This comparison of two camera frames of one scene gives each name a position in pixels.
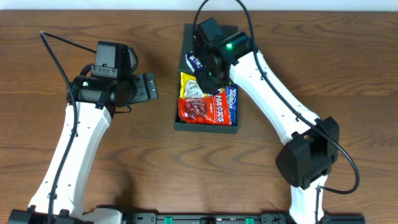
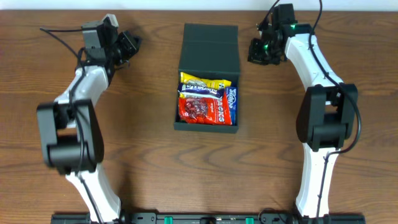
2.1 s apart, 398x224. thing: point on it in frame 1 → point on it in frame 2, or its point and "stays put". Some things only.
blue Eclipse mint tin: (232, 98) stays put
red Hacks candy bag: (213, 110) stays put
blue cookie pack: (234, 117) stays put
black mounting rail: (265, 218) stays put
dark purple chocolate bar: (193, 61) → (191, 89)
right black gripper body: (208, 83) → (258, 53)
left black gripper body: (148, 88) → (129, 44)
